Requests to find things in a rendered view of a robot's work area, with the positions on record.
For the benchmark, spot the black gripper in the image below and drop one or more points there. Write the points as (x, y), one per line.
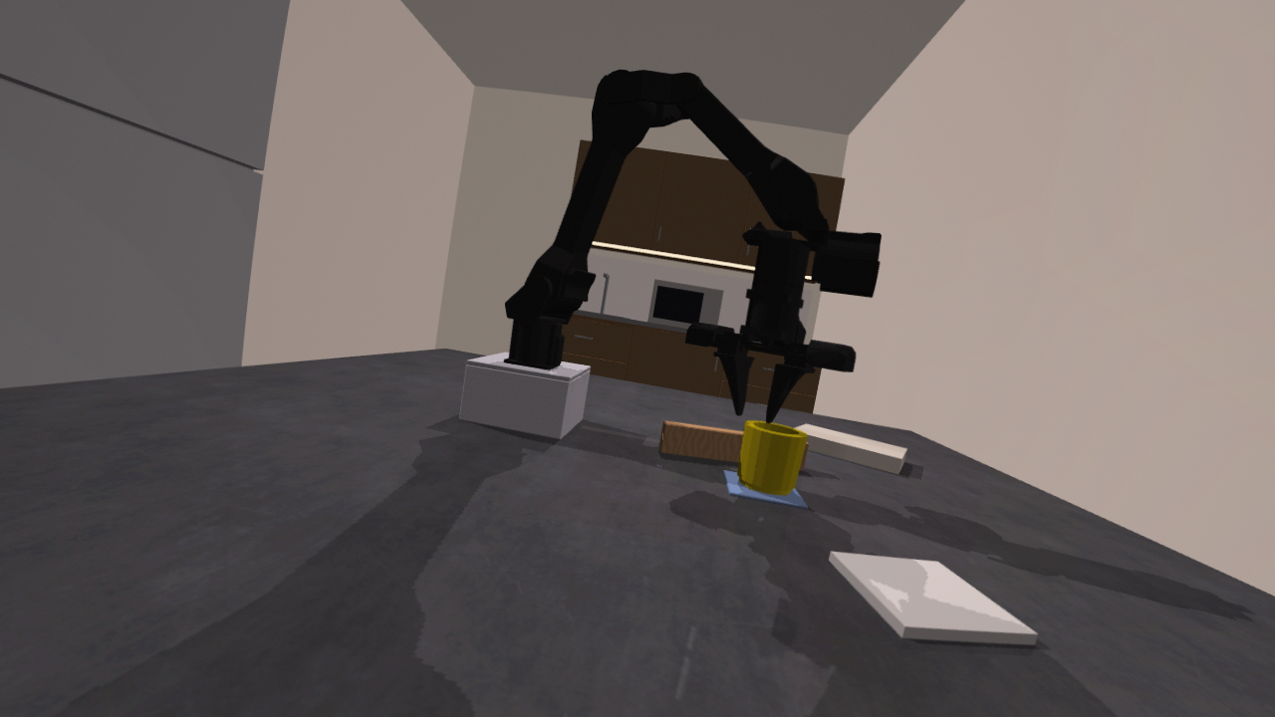
(772, 314)

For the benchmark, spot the brown wooden bar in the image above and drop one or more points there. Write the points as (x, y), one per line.
(700, 441)

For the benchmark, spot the beige flat rectangular slab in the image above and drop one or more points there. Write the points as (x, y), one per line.
(864, 451)

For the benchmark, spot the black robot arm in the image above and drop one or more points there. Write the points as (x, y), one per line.
(626, 105)

